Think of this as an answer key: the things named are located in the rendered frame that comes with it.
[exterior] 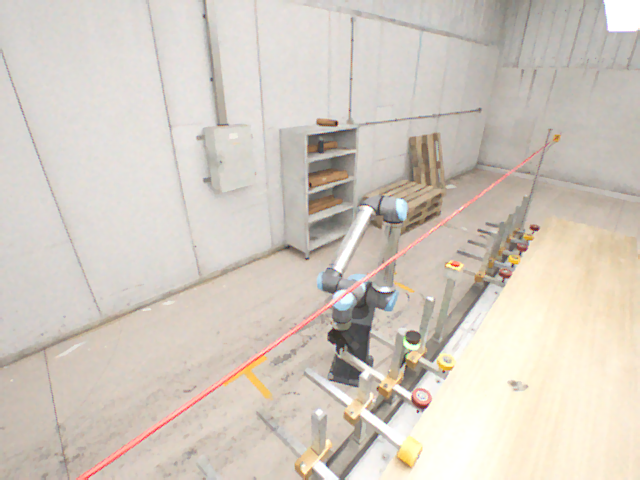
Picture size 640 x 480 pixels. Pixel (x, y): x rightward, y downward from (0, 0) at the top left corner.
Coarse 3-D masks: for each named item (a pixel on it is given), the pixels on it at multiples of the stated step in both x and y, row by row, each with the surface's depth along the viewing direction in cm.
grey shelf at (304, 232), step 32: (288, 128) 351; (320, 128) 351; (352, 128) 372; (288, 160) 358; (320, 160) 412; (352, 160) 404; (288, 192) 378; (320, 192) 433; (352, 192) 422; (288, 224) 400; (320, 224) 456
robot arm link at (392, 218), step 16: (384, 208) 173; (400, 208) 169; (384, 224) 178; (400, 224) 176; (384, 240) 181; (384, 256) 184; (384, 272) 188; (384, 288) 192; (368, 304) 202; (384, 304) 194
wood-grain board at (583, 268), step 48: (576, 240) 248; (624, 240) 248; (528, 288) 190; (576, 288) 189; (624, 288) 188; (480, 336) 154; (528, 336) 153; (576, 336) 152; (624, 336) 151; (480, 384) 129; (528, 384) 128; (576, 384) 127; (624, 384) 126; (432, 432) 111; (480, 432) 110; (528, 432) 110; (576, 432) 109; (624, 432) 108
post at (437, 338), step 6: (450, 282) 158; (450, 288) 159; (444, 294) 163; (450, 294) 160; (444, 300) 164; (450, 300) 164; (444, 306) 165; (444, 312) 166; (438, 318) 170; (444, 318) 168; (438, 324) 172; (444, 324) 172; (438, 330) 173; (438, 336) 175; (438, 342) 175
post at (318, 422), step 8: (320, 408) 93; (312, 416) 91; (320, 416) 90; (312, 424) 93; (320, 424) 91; (312, 432) 95; (320, 432) 93; (312, 440) 97; (320, 440) 95; (312, 448) 100; (320, 448) 97
